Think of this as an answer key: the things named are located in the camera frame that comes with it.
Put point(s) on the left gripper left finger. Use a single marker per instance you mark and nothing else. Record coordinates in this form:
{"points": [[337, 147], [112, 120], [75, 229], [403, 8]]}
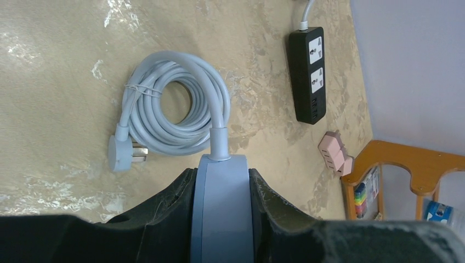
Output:
{"points": [[156, 230]]}

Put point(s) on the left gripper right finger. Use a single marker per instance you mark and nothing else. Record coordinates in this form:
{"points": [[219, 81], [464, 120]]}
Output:
{"points": [[283, 233]]}

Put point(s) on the round white socket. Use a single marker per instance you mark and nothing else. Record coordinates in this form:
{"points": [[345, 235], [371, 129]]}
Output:
{"points": [[222, 229]]}

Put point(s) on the black power strip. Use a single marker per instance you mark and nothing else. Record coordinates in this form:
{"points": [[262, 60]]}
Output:
{"points": [[306, 65]]}

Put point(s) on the marker pen set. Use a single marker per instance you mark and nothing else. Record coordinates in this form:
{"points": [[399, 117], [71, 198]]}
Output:
{"points": [[366, 192]]}

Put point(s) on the blue white jar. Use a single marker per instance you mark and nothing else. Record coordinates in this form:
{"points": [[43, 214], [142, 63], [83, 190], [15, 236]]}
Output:
{"points": [[448, 215]]}

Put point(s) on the wooden shelf rack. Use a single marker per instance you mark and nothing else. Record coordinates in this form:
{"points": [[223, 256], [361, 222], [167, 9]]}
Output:
{"points": [[409, 176]]}

